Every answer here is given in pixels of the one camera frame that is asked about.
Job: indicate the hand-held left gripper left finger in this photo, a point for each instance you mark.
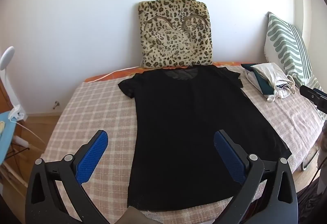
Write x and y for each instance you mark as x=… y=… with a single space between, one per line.
x=92 y=155

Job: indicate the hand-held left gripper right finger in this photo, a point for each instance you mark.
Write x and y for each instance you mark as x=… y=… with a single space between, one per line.
x=228 y=157

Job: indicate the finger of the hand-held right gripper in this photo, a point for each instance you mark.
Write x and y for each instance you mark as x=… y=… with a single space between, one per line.
x=313 y=97

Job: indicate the black t-shirt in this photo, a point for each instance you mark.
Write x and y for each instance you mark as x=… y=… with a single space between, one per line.
x=184 y=116

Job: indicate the pile of folded clothes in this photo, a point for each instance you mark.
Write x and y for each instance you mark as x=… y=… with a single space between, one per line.
x=276 y=74

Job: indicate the dark green garment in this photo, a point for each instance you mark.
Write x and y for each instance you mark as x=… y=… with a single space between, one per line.
x=251 y=65
x=265 y=86

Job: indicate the pink checked blanket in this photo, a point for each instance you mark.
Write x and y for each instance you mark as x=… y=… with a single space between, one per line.
x=102 y=106

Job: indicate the green and white striped pillow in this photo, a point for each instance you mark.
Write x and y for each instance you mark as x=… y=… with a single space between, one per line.
x=286 y=42

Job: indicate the metal door stop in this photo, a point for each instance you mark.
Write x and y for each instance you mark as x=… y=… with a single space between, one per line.
x=55 y=104

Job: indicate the orange floral bed sheet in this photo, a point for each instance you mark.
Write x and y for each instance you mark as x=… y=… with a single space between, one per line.
x=107 y=75

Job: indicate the light blue board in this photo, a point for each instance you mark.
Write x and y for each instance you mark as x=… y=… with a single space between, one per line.
x=6 y=137

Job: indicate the white clip lamp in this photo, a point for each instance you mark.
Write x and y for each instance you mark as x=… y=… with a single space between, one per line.
x=6 y=60

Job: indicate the leopard print cushion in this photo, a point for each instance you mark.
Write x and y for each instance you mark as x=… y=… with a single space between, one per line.
x=176 y=35

